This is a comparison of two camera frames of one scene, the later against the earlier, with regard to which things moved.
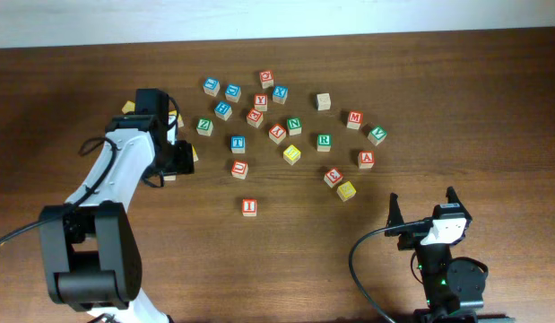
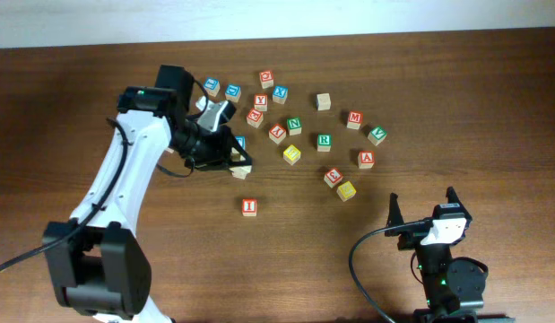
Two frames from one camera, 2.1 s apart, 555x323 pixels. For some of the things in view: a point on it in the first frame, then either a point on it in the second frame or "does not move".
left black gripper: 185,164 → 221,152
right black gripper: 410,236 does not move
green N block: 294,126 does not move
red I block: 249,207 does not move
